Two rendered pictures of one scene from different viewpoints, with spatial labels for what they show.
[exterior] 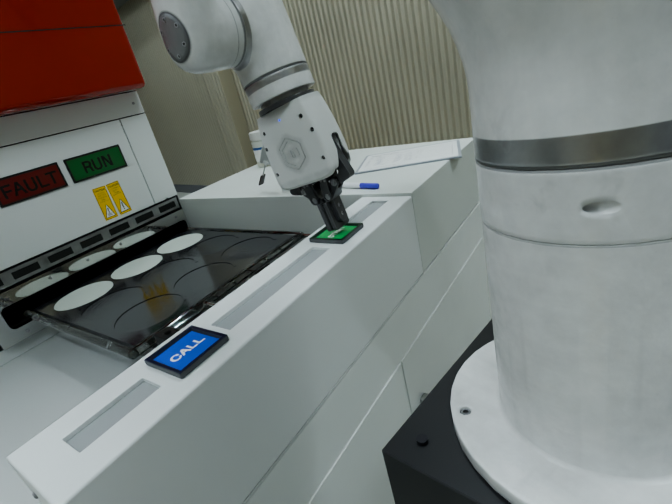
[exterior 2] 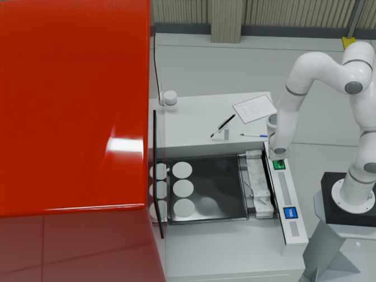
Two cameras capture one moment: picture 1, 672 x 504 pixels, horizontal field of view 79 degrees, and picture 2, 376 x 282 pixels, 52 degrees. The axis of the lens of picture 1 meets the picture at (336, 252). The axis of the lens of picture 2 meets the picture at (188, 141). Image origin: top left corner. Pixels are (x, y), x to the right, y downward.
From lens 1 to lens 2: 1.67 m
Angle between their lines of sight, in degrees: 41
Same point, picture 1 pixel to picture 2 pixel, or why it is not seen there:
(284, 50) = not seen: hidden behind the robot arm
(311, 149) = (287, 154)
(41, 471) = (297, 241)
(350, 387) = not seen: hidden behind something
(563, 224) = (364, 187)
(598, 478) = (358, 206)
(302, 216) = (235, 147)
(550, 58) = (368, 178)
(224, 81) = not seen: outside the picture
